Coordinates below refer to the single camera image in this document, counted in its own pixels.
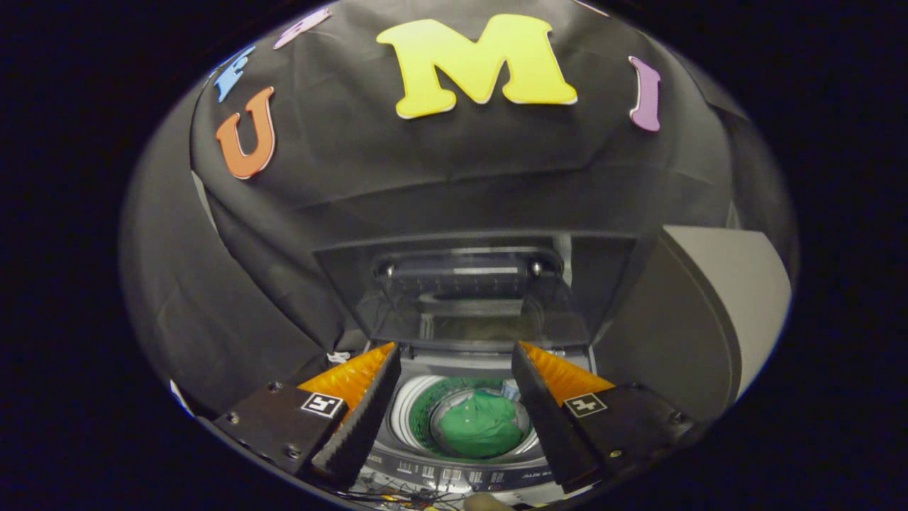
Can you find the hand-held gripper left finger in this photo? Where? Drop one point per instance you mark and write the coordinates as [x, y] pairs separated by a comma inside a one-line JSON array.
[[365, 419]]

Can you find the black backdrop cloth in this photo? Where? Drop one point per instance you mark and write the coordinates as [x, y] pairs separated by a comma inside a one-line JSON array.
[[355, 163]]

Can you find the green polo shirt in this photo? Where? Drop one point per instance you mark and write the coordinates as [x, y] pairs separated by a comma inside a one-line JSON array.
[[479, 426]]

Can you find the beige cabinet with dark top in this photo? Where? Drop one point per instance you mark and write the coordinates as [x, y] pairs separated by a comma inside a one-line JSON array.
[[681, 333]]

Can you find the dark washing machine lid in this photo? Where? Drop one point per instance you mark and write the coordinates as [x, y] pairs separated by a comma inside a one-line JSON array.
[[468, 298]]

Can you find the grey washing machine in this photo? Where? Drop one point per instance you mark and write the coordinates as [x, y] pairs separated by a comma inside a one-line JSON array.
[[454, 369]]

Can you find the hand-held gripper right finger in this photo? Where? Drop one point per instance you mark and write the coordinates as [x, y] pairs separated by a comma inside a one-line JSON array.
[[546, 426]]

